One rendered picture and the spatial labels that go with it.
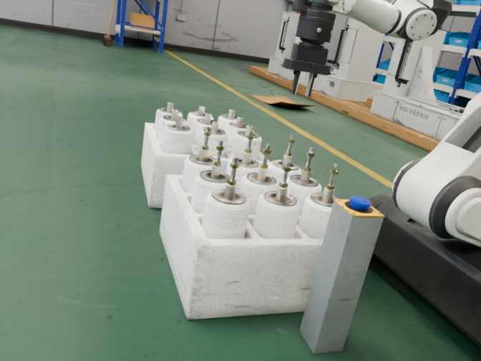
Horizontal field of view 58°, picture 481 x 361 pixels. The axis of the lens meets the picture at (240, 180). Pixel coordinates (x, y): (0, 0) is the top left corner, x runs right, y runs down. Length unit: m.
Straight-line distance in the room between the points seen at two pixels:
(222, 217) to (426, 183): 0.44
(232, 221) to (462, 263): 0.52
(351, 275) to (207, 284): 0.29
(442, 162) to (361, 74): 3.38
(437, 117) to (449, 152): 2.26
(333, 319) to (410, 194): 0.32
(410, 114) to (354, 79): 1.00
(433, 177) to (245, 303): 0.48
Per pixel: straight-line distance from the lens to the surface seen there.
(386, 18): 1.22
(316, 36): 1.13
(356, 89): 4.38
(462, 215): 0.98
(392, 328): 1.13
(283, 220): 0.95
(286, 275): 0.98
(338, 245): 0.85
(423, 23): 1.24
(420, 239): 1.18
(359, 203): 0.83
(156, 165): 1.37
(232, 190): 0.91
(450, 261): 1.12
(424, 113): 3.40
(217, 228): 0.91
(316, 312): 0.93
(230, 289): 0.95
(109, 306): 1.00
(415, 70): 3.77
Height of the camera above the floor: 0.60
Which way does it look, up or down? 20 degrees down
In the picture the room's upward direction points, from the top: 10 degrees clockwise
